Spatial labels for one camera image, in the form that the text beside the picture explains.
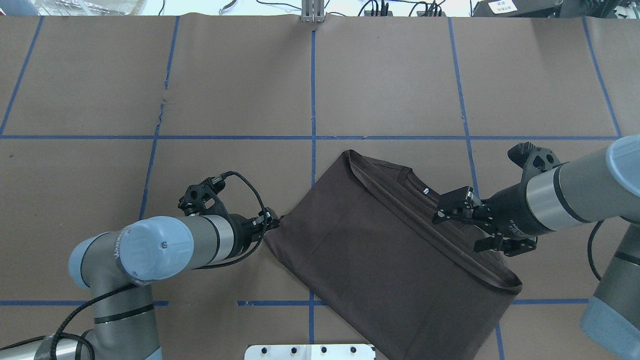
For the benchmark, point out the silver foil bag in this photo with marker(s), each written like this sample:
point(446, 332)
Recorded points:
point(89, 7)

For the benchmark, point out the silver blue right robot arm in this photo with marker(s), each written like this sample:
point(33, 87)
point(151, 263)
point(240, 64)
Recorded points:
point(553, 196)

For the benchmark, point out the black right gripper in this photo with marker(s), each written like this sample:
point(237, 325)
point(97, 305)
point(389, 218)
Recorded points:
point(507, 210)

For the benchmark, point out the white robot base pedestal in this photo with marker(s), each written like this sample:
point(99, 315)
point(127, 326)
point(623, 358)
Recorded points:
point(357, 351)

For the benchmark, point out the black box with label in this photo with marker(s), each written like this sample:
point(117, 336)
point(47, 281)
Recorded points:
point(516, 8)

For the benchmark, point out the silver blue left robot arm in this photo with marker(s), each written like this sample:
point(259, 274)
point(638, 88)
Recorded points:
point(119, 268)

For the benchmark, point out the brown t-shirt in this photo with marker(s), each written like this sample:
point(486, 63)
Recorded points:
point(362, 239)

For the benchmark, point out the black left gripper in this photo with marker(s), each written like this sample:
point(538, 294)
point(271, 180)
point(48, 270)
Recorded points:
point(243, 231)

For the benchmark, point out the aluminium frame post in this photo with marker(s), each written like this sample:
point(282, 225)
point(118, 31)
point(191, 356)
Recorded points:
point(313, 11)

